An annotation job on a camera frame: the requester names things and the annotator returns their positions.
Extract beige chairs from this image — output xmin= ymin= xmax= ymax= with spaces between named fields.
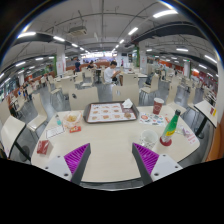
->
xmin=0 ymin=64 xmax=218 ymax=134

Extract white side table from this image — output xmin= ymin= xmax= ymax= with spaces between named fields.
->
xmin=194 ymin=99 xmax=218 ymax=139
xmin=0 ymin=114 xmax=33 ymax=161

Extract ceiling air conditioner unit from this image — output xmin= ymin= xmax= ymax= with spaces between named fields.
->
xmin=68 ymin=25 xmax=88 ymax=37

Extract white paper card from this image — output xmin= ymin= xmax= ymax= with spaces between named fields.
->
xmin=45 ymin=124 xmax=66 ymax=140

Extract clear plastic food bag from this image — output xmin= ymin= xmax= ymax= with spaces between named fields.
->
xmin=62 ymin=110 xmax=83 ymax=129

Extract ceiling lights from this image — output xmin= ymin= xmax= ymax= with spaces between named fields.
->
xmin=0 ymin=9 xmax=218 ymax=79

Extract red paper cup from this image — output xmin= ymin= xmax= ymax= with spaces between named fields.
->
xmin=152 ymin=97 xmax=165 ymax=116

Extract white paper napkin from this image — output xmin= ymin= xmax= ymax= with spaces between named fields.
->
xmin=121 ymin=98 xmax=134 ymax=109

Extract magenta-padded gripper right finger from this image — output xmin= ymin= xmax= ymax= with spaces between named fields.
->
xmin=131 ymin=142 xmax=184 ymax=186

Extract colourful printed flyer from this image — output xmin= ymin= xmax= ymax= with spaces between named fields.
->
xmin=138 ymin=112 xmax=167 ymax=127

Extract clear snack packet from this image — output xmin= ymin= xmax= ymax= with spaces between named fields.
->
xmin=175 ymin=123 xmax=186 ymax=136

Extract flat round red coaster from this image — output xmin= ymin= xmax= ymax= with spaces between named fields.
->
xmin=159 ymin=136 xmax=173 ymax=147

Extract red sauce packet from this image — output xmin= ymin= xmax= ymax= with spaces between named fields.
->
xmin=68 ymin=125 xmax=82 ymax=134

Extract red tissue pack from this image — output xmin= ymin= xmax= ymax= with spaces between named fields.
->
xmin=36 ymin=139 xmax=51 ymax=155

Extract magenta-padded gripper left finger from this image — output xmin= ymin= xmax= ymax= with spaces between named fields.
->
xmin=43 ymin=142 xmax=92 ymax=186

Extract white dotted mug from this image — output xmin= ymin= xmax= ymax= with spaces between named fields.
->
xmin=139 ymin=129 xmax=159 ymax=151

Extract red printed flyer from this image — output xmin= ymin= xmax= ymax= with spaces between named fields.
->
xmin=181 ymin=128 xmax=198 ymax=146

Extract dark food tray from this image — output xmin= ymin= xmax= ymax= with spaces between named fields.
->
xmin=82 ymin=101 xmax=140 ymax=124

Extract green drink bottle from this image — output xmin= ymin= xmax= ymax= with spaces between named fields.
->
xmin=159 ymin=109 xmax=182 ymax=147

